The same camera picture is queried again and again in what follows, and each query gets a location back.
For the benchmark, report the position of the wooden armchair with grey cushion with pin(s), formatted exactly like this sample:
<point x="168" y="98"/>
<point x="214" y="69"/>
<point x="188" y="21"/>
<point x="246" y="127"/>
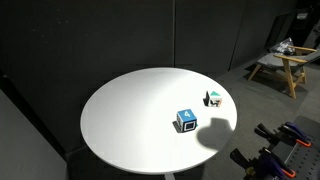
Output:
<point x="290" y="71"/>

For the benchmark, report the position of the white teal fabric pouch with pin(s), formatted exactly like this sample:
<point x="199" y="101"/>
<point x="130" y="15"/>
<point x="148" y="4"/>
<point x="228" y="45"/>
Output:
<point x="215" y="100"/>

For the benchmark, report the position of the blue number four block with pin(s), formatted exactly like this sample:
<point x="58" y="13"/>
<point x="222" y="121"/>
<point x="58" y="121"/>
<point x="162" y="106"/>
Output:
<point x="186" y="115"/>

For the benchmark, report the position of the crumpled silver plastic bag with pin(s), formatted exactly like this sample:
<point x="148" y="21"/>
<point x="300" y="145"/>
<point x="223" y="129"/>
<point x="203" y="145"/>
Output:
<point x="282" y="46"/>

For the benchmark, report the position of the white table pedestal base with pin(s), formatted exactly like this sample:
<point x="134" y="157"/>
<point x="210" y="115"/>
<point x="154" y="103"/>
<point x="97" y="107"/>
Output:
<point x="170" y="176"/>

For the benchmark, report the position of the black blue spring clamp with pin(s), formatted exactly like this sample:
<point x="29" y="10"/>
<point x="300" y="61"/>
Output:
<point x="293" y="131"/>
<point x="266" y="161"/>

